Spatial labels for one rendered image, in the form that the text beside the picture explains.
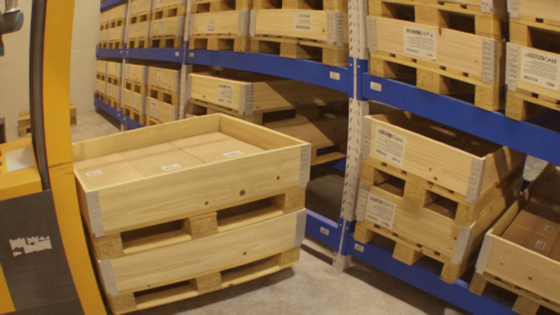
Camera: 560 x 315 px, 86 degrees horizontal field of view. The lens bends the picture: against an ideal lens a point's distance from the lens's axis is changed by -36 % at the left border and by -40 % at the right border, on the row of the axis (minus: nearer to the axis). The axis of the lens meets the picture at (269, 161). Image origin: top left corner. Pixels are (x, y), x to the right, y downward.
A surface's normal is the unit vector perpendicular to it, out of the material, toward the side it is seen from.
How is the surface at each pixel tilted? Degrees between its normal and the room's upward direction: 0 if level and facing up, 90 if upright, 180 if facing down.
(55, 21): 90
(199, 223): 90
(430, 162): 90
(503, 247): 90
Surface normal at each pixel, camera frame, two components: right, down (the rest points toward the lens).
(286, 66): -0.79, 0.17
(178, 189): 0.62, 0.27
